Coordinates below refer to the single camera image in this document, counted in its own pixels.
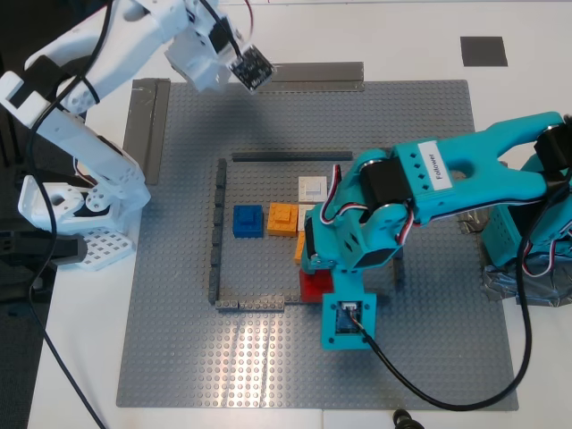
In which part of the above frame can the dark grey brick wall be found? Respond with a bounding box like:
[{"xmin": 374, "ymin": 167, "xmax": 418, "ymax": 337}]
[
  {"xmin": 207, "ymin": 157, "xmax": 230, "ymax": 309},
  {"xmin": 231, "ymin": 151, "xmax": 354, "ymax": 164},
  {"xmin": 215, "ymin": 295, "xmax": 305, "ymax": 313},
  {"xmin": 391, "ymin": 248, "xmax": 405, "ymax": 294}
]

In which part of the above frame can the red white black servo wire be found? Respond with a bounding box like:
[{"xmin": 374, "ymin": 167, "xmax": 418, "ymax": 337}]
[
  {"xmin": 394, "ymin": 199, "xmax": 417, "ymax": 246},
  {"xmin": 318, "ymin": 164, "xmax": 372, "ymax": 227},
  {"xmin": 521, "ymin": 214, "xmax": 571, "ymax": 279},
  {"xmin": 242, "ymin": 0, "xmax": 259, "ymax": 39}
]

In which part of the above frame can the grey tape square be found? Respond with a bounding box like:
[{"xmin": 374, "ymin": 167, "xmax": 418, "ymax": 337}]
[{"xmin": 459, "ymin": 36, "xmax": 509, "ymax": 68}]

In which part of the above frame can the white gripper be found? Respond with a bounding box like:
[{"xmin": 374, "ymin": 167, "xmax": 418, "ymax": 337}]
[{"xmin": 164, "ymin": 3, "xmax": 245, "ymax": 93}]

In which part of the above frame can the orange lego cube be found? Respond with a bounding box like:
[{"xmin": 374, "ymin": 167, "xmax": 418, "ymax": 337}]
[
  {"xmin": 267, "ymin": 201, "xmax": 300, "ymax": 238},
  {"xmin": 291, "ymin": 231, "xmax": 310, "ymax": 266}
]

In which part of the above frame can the red lego cube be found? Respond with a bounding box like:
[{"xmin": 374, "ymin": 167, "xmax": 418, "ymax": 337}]
[{"xmin": 298, "ymin": 266, "xmax": 335, "ymax": 305}]

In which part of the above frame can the grey studded baseplate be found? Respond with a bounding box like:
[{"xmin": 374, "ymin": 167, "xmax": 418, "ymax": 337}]
[{"xmin": 115, "ymin": 79, "xmax": 520, "ymax": 411}]

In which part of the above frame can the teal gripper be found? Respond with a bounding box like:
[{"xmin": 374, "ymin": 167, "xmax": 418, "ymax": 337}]
[{"xmin": 303, "ymin": 201, "xmax": 415, "ymax": 295}]

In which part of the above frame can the black camera cable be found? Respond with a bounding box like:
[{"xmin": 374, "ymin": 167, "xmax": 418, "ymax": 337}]
[
  {"xmin": 25, "ymin": 0, "xmax": 251, "ymax": 429},
  {"xmin": 355, "ymin": 172, "xmax": 572, "ymax": 411}
]

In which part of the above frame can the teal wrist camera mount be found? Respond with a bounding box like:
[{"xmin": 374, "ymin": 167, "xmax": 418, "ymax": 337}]
[{"xmin": 320, "ymin": 291, "xmax": 380, "ymax": 352}]

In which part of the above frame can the black wrist camera board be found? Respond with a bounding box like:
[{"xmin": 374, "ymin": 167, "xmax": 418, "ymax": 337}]
[{"xmin": 226, "ymin": 43, "xmax": 274, "ymax": 96}]

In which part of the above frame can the black table clamp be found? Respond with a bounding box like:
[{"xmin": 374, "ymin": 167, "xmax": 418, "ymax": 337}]
[{"xmin": 0, "ymin": 230, "xmax": 90, "ymax": 270}]

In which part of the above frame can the blue lego cube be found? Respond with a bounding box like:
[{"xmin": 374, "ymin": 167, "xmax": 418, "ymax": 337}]
[{"xmin": 232, "ymin": 204, "xmax": 265, "ymax": 240}]

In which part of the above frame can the crumpled grey duct tape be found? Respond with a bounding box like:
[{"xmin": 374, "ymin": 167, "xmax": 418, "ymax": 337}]
[
  {"xmin": 456, "ymin": 208, "xmax": 489, "ymax": 236},
  {"xmin": 481, "ymin": 262, "xmax": 572, "ymax": 310}
]

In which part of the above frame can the white follower label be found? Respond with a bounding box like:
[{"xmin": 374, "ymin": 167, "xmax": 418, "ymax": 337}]
[{"xmin": 416, "ymin": 139, "xmax": 455, "ymax": 193}]

